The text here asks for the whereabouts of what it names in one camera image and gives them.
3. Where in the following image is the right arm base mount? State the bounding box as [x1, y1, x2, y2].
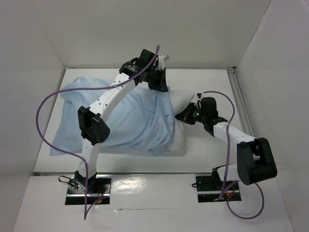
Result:
[191, 174, 242, 203]

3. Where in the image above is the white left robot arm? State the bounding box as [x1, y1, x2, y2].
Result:
[74, 49, 169, 193]

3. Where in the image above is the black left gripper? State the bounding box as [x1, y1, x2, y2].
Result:
[145, 67, 169, 93]

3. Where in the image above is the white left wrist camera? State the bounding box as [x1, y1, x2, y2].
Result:
[154, 54, 169, 71]

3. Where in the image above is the aluminium rail right side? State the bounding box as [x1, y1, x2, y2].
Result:
[227, 67, 254, 136]

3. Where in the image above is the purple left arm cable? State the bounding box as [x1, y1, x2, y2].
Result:
[36, 44, 160, 220]

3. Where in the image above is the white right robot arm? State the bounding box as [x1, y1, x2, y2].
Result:
[176, 97, 278, 186]

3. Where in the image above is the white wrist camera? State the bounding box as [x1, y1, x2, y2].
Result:
[195, 93, 204, 102]
[154, 54, 169, 71]

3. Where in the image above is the white pillow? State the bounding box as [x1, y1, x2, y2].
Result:
[149, 90, 195, 157]

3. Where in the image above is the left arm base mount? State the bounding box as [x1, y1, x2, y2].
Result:
[58, 175, 112, 205]

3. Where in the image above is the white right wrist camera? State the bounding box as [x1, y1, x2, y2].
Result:
[195, 93, 204, 102]

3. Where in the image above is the light blue pillowcase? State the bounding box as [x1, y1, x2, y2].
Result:
[50, 77, 175, 156]

